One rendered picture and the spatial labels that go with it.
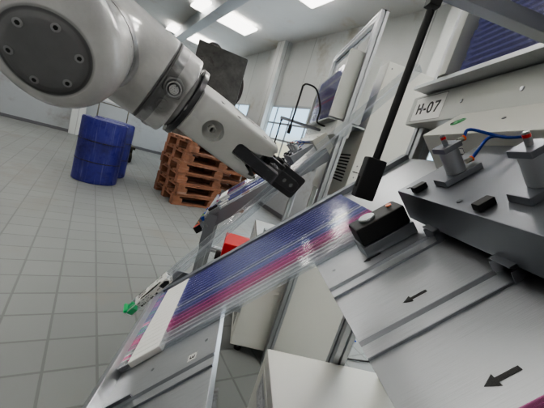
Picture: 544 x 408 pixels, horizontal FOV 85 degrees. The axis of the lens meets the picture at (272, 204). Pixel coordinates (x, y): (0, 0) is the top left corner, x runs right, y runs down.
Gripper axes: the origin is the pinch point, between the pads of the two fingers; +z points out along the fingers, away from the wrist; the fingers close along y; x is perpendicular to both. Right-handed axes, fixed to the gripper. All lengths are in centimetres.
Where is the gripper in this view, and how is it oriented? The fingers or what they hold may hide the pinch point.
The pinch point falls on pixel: (283, 176)
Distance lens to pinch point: 39.1
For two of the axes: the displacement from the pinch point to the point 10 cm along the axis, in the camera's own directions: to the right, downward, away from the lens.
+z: 6.9, 4.7, 5.5
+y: -3.0, -5.0, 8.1
